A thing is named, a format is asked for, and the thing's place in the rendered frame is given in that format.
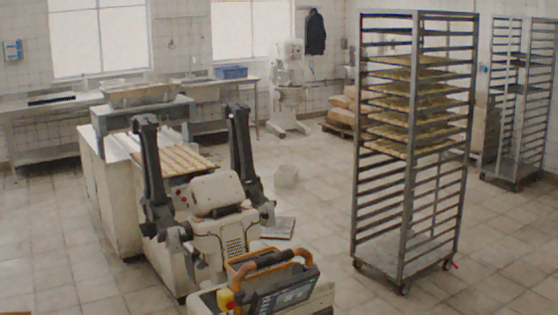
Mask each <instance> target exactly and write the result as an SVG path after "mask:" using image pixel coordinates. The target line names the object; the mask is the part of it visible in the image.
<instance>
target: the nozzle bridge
mask: <svg viewBox="0 0 558 315"><path fill-rule="evenodd" d="M169 107H170V109H169ZM161 109H162V118H161V123H159V126H160V127H164V126H171V125H178V124H180V123H181V126H182V137H183V139H184V140H185V141H186V142H188V143H193V136H192V122H196V108H195V100H193V99H190V98H188V97H185V96H183V95H177V97H176V99H175V101H172V102H164V103H155V105H147V106H140V107H132V108H124V109H116V110H113V108H110V107H109V105H106V106H98V107H90V113H91V119H92V124H91V126H92V129H93V130H94V131H95V136H96V142H97V148H98V156H99V157H100V158H107V154H106V147H105V141H104V137H107V136H108V135H114V134H120V133H126V132H131V131H132V128H131V119H133V118H134V116H136V115H137V114H138V115H144V113H145V114H152V110H153V115H154V116H157V120H158V114H160V115H161ZM167 111H169V117H168V119H169V121H168V122H167V121H166V119H165V115H166V112H167ZM136 113H137V114H136ZM167 113H168V112H167ZM127 114H128V115H129V122H128V125H129V126H128V127H127V128H126V126H125V118H127V120H128V115H127Z"/></svg>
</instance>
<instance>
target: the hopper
mask: <svg viewBox="0 0 558 315"><path fill-rule="evenodd" d="M158 82H161V83H164V84H165V85H155V86H150V83H154V84H155V83H158ZM182 84H183V82H180V81H177V80H174V79H171V78H167V79H157V80H151V81H147V82H136V83H127V84H119V85H117V86H107V87H99V88H100V91H101V92H102V94H103V95H104V97H105V100H106V102H107V104H108V105H109V107H110V108H113V110H116V109H124V108H132V107H140V106H147V105H155V103H164V102H172V101H175V99H176V97H177V95H178V92H179V90H180V88H181V85H182ZM130 87H134V88H136V89H129V88H130ZM142 87H146V88H142Z"/></svg>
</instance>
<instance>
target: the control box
mask: <svg viewBox="0 0 558 315"><path fill-rule="evenodd" d="M188 185H189V183H185V184H181V185H176V186H172V187H170V188H169V194H170V195H171V201H172V204H174V207H175V211H177V210H181V209H184V208H188V203H187V201H186V202H182V201H181V199H182V198H183V197H185V192H186V189H187V187H188ZM177 189H180V195H176V193H175V191H176V190H177ZM185 198H186V197H185Z"/></svg>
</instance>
